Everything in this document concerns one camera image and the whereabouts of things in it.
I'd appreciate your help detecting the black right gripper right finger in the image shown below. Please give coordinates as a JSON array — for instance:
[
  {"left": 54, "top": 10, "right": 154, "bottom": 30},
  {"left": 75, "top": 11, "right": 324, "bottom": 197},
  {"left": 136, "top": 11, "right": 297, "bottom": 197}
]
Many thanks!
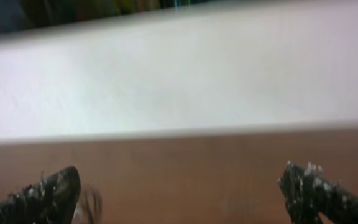
[{"left": 277, "top": 161, "right": 358, "bottom": 224}]

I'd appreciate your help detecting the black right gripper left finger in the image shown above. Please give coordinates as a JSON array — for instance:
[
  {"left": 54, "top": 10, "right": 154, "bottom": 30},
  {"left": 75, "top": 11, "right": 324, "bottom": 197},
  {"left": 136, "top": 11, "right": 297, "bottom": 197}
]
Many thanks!
[{"left": 0, "top": 166, "right": 81, "bottom": 224}]

